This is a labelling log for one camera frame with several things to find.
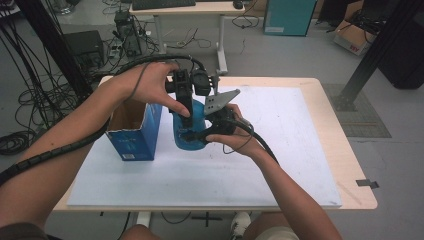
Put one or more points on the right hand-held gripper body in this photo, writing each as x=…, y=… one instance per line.
x=218, y=101

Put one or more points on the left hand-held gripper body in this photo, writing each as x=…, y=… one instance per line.
x=182, y=81

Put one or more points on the blue bottle with white cap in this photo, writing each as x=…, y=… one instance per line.
x=200, y=115

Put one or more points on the blue cardboard box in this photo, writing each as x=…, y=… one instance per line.
x=136, y=143

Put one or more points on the person's left hand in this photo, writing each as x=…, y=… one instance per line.
x=150, y=85

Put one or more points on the person's right hand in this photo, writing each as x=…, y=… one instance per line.
x=241, y=141

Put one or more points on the black electronic device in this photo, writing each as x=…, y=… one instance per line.
x=128, y=33

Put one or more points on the white desk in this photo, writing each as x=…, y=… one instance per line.
x=186, y=8

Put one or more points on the black keyboard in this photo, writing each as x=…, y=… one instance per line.
x=163, y=4

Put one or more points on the white foam mat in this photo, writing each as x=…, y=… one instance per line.
x=283, y=150

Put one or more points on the black computer mouse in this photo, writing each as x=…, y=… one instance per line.
x=237, y=4

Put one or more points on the white shoe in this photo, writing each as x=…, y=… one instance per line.
x=240, y=226

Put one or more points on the black box on floor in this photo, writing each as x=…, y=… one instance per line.
x=85, y=48

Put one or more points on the teal cabinet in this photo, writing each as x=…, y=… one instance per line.
x=289, y=16

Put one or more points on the light wooden table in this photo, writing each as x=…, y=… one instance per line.
x=333, y=110

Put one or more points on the brown cardboard box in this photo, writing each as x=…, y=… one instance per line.
x=353, y=38

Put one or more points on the grey floor mat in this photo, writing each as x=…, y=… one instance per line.
x=366, y=123

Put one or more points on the black tape strip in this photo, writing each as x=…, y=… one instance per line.
x=366, y=183

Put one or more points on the dark cabinet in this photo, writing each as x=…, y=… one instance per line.
x=405, y=53

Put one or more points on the black metal post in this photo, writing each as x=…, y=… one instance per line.
x=50, y=43
x=376, y=53

